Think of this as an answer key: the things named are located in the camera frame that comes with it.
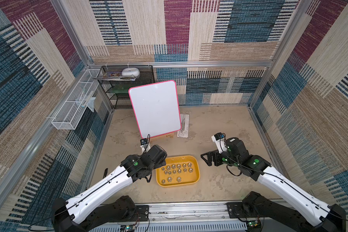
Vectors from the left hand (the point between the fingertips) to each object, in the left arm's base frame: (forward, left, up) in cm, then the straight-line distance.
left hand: (156, 158), depth 77 cm
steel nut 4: (-6, -12, -14) cm, 19 cm away
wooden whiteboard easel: (+22, -7, -11) cm, 26 cm away
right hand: (+2, -27, +2) cm, 27 cm away
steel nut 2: (-1, -19, -14) cm, 24 cm away
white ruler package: (+27, -17, -14) cm, 35 cm away
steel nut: (+3, -19, -14) cm, 24 cm away
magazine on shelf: (+47, +28, +19) cm, 58 cm away
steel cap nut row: (+2, -12, -15) cm, 19 cm away
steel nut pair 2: (-7, -3, -14) cm, 16 cm away
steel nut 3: (+2, -6, -15) cm, 16 cm away
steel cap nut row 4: (-1, -9, -15) cm, 17 cm away
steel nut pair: (-1, -4, -15) cm, 16 cm away
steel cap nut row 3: (+2, -9, -15) cm, 17 cm away
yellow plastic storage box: (-6, -17, -14) cm, 22 cm away
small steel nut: (+1, -2, -15) cm, 15 cm away
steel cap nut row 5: (-2, -6, -15) cm, 17 cm away
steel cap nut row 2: (-1, -12, -15) cm, 19 cm away
